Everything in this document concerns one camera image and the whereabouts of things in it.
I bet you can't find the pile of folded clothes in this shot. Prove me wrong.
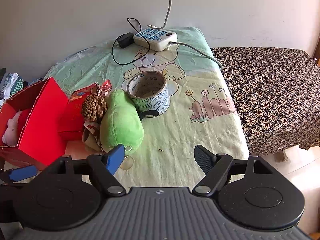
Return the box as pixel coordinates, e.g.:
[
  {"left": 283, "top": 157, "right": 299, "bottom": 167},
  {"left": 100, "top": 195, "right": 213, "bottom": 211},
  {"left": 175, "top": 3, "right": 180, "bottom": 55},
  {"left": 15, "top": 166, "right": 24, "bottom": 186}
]
[{"left": 0, "top": 67, "right": 30, "bottom": 100}]

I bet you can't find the black power adapter with cable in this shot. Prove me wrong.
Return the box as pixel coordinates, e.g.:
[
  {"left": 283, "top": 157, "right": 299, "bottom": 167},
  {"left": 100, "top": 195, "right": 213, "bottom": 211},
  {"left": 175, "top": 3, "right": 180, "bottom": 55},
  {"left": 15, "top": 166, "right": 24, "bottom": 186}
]
[{"left": 112, "top": 17, "right": 150, "bottom": 66}]

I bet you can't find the red snack wrapper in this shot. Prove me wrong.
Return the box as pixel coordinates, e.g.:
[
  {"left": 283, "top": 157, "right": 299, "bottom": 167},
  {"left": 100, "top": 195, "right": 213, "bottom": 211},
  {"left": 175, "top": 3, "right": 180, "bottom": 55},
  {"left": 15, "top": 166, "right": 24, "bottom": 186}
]
[{"left": 96, "top": 79, "right": 112, "bottom": 97}]

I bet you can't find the grey power strip cord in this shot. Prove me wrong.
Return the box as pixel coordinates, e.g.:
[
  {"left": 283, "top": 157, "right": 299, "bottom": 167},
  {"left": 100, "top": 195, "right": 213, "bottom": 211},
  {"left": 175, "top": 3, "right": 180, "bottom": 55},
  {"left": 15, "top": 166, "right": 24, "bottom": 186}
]
[{"left": 170, "top": 41, "right": 223, "bottom": 70}]

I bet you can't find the brown floral cloth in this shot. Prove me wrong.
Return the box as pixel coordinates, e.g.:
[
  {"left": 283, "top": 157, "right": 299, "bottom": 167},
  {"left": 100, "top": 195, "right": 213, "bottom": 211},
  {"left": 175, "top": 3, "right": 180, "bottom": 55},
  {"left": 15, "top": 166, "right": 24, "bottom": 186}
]
[{"left": 211, "top": 47, "right": 320, "bottom": 155}]

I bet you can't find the patterned paper wrapper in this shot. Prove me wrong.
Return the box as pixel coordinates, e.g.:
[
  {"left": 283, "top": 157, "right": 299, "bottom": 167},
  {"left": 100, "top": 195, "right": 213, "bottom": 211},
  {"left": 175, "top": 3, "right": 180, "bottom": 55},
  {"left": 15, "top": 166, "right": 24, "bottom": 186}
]
[{"left": 82, "top": 120, "right": 107, "bottom": 153}]

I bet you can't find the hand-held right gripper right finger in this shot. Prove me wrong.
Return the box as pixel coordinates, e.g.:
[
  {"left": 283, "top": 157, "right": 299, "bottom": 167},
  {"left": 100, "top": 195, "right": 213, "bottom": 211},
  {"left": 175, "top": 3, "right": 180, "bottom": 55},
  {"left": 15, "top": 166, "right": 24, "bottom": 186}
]
[{"left": 192, "top": 144, "right": 278, "bottom": 197}]

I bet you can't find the white power strip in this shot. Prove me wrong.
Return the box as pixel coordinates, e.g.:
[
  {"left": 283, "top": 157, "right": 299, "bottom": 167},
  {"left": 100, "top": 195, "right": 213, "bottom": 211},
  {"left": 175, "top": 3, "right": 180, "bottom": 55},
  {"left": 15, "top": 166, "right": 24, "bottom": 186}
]
[{"left": 133, "top": 27, "right": 178, "bottom": 52}]

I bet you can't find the pink plush toy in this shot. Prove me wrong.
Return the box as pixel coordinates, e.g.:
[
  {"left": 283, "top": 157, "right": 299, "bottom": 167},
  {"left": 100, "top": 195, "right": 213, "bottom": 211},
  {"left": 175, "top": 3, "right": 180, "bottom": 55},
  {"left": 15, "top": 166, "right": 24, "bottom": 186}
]
[{"left": 2, "top": 110, "right": 23, "bottom": 147}]

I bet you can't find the green plush toy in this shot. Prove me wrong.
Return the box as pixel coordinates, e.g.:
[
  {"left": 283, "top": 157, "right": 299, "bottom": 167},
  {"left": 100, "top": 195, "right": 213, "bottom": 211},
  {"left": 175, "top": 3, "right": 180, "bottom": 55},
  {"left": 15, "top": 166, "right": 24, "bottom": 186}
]
[{"left": 100, "top": 89, "right": 145, "bottom": 153}]

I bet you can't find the red cardboard box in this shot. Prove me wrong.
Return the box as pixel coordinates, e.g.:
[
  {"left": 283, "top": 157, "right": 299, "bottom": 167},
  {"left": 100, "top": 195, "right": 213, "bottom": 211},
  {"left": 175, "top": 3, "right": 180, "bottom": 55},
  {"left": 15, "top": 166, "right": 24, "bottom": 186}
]
[{"left": 0, "top": 77, "right": 69, "bottom": 170}]

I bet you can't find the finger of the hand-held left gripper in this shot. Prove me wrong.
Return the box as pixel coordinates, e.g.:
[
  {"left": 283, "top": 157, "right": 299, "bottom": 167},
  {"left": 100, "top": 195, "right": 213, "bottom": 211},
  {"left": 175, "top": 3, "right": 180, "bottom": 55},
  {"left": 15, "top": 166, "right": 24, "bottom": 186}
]
[{"left": 0, "top": 164, "right": 38, "bottom": 183}]

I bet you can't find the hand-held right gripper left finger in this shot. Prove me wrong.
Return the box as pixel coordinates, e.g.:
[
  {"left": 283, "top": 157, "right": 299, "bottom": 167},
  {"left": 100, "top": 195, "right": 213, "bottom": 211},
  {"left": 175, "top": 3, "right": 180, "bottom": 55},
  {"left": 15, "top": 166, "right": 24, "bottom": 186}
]
[{"left": 40, "top": 144, "right": 127, "bottom": 197}]

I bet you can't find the clear suction cup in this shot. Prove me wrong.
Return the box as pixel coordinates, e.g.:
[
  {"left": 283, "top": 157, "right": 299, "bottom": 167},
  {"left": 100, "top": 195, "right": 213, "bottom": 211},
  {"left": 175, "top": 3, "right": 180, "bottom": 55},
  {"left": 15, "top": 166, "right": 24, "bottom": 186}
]
[{"left": 119, "top": 155, "right": 134, "bottom": 170}]

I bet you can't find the brown pine cone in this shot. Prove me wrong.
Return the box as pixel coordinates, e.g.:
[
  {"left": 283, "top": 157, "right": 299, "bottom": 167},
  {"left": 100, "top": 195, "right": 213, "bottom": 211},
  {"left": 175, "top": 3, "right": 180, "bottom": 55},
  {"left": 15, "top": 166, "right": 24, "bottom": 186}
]
[{"left": 82, "top": 93, "right": 108, "bottom": 123}]

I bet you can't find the red printed box lid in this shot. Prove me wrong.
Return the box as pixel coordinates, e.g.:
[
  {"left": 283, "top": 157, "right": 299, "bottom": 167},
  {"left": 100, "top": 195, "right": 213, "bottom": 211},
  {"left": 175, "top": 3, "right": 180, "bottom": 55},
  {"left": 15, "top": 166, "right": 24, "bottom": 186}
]
[{"left": 58, "top": 84, "right": 100, "bottom": 142}]

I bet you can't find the printed packing tape roll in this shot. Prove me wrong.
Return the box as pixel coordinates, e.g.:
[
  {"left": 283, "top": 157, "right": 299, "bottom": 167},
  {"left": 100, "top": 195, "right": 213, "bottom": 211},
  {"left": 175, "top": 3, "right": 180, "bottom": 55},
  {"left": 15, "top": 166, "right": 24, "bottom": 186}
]
[{"left": 127, "top": 71, "right": 171, "bottom": 115}]

